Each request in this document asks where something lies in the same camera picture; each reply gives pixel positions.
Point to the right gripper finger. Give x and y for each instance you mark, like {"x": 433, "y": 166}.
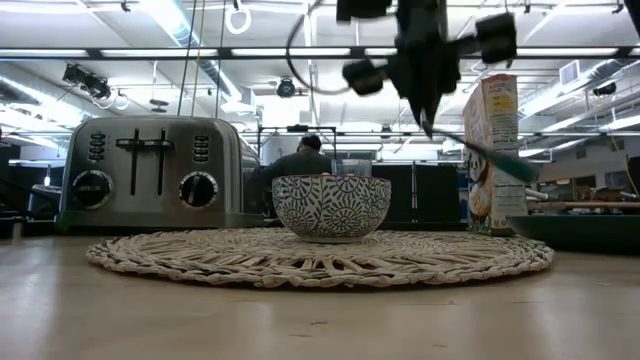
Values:
{"x": 431, "y": 110}
{"x": 419, "y": 107}

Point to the iridescent metal spoon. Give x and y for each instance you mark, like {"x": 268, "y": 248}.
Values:
{"x": 515, "y": 167}

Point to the Panda Puffs cereal box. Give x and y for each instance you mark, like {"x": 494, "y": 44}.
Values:
{"x": 505, "y": 210}

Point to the patterned ceramic bowl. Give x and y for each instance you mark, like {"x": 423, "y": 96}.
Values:
{"x": 330, "y": 210}

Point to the teal plate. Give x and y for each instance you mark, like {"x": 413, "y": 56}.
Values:
{"x": 575, "y": 232}

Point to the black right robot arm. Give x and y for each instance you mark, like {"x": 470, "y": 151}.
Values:
{"x": 420, "y": 10}

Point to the black partition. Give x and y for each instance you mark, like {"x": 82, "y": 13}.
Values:
{"x": 430, "y": 195}

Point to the person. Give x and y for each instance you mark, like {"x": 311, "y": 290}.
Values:
{"x": 300, "y": 162}

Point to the black ceiling lamp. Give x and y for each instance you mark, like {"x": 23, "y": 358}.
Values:
{"x": 286, "y": 88}

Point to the ceiling vent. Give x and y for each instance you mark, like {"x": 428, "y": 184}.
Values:
{"x": 570, "y": 72}

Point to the white tank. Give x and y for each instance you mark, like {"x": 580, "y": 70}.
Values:
{"x": 272, "y": 150}

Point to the wooden bench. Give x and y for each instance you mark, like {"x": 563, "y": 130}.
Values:
{"x": 585, "y": 205}

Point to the round woven placemat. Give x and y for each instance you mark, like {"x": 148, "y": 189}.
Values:
{"x": 200, "y": 260}

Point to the black overhead beam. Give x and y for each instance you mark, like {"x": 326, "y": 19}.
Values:
{"x": 150, "y": 52}

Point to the stainless steel toaster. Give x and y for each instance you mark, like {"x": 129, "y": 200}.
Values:
{"x": 150, "y": 205}

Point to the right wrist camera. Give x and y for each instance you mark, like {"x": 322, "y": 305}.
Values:
{"x": 362, "y": 7}

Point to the black shelf frame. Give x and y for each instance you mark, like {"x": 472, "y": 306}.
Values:
{"x": 300, "y": 128}

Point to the silver air duct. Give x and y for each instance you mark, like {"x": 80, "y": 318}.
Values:
{"x": 185, "y": 35}

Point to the black ceiling camera rig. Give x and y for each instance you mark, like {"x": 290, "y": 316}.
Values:
{"x": 87, "y": 80}

